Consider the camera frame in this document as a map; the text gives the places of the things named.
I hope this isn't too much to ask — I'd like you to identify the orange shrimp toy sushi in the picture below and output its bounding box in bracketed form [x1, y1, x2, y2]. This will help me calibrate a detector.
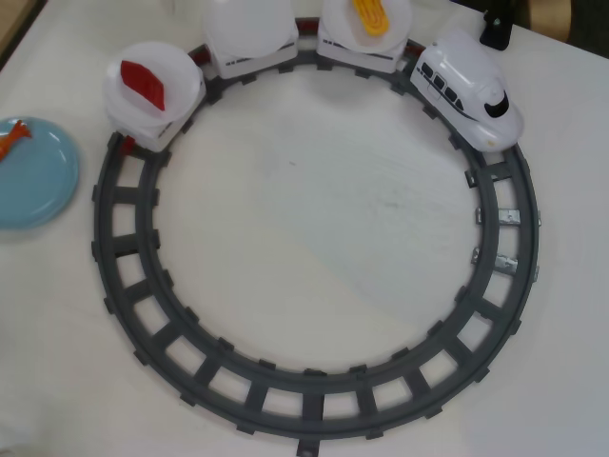
[0, 119, 33, 161]

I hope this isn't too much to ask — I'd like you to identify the white toy Shinkansen locomotive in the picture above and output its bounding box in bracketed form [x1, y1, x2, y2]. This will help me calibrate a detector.
[411, 26, 526, 153]

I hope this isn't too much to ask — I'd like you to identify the red tuna toy sushi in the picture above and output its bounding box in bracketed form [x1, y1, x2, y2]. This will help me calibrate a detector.
[120, 59, 167, 113]

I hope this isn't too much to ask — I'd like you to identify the yellow egg toy sushi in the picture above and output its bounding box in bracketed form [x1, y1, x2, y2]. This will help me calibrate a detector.
[351, 0, 392, 37]

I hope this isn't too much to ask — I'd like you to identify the round blue dish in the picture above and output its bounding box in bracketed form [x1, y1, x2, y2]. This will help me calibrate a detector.
[0, 115, 81, 230]

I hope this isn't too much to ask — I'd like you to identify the grey circular toy track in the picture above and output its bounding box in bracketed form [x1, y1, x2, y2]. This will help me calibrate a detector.
[89, 16, 543, 457]

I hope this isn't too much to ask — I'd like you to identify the brown wooden furniture panel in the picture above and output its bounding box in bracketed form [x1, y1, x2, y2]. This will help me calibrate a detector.
[511, 0, 609, 47]

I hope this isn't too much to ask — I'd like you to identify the black table clamp bracket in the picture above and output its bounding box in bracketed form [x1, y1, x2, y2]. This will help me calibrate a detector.
[479, 11, 513, 51]

